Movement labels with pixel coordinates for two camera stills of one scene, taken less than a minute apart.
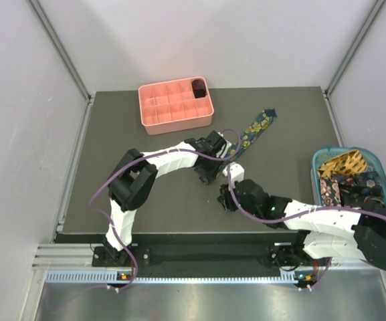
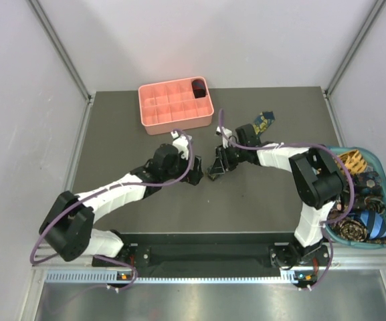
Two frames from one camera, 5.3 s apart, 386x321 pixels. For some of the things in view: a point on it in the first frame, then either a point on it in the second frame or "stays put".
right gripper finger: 227,199 -> 217,169
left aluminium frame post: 67,59 stays put
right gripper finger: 225,190 -> 220,152
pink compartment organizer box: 171,106 stays put
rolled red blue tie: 199,88 stays put
